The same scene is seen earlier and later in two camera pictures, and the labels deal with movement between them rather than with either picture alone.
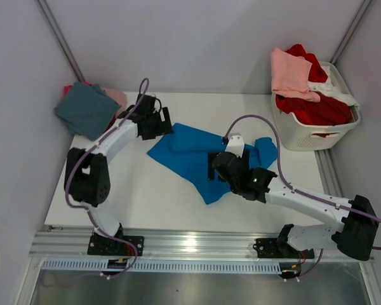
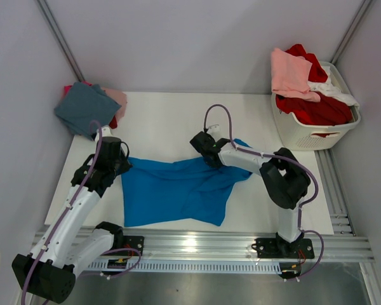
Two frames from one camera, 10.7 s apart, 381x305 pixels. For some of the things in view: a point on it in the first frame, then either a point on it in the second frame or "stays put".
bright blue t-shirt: x=261 y=152 -> x=187 y=189
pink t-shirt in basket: x=289 y=75 stays put
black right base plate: x=278 y=248 stays put
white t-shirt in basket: x=327 y=89 stays put
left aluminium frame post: x=60 y=38 stays put
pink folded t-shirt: x=119 y=96 stays put
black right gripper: x=211 y=169 -> x=215 y=166
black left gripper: x=151 y=135 -> x=126 y=164
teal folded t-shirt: x=86 y=110 stays put
